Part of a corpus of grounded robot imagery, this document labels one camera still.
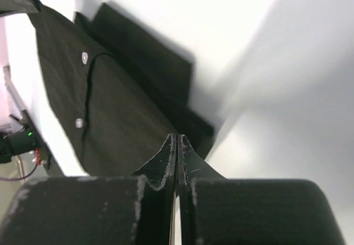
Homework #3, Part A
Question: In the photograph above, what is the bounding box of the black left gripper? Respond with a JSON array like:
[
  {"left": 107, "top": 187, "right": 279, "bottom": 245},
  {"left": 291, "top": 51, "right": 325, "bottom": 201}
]
[{"left": 1, "top": 0, "right": 41, "bottom": 14}]

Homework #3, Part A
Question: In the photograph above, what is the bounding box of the black long sleeve shirt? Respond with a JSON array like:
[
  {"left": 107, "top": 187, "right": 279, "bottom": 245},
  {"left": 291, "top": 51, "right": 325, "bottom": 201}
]
[{"left": 29, "top": 3, "right": 214, "bottom": 176}]

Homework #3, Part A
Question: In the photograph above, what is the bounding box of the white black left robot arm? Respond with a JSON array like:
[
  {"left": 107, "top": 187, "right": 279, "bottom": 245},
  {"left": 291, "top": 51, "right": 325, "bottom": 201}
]
[{"left": 1, "top": 0, "right": 40, "bottom": 164}]

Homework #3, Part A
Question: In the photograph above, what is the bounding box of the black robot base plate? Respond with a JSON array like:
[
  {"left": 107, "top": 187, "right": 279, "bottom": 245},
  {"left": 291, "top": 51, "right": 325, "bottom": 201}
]
[{"left": 6, "top": 110, "right": 52, "bottom": 170}]

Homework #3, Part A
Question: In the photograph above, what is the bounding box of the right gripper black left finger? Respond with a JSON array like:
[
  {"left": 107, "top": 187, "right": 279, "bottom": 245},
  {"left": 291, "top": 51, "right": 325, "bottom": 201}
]
[{"left": 1, "top": 134, "right": 176, "bottom": 244}]

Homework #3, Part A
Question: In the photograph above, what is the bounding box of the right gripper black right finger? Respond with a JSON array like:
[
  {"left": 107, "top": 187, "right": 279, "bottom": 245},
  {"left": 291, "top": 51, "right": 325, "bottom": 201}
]
[{"left": 177, "top": 135, "right": 345, "bottom": 244}]

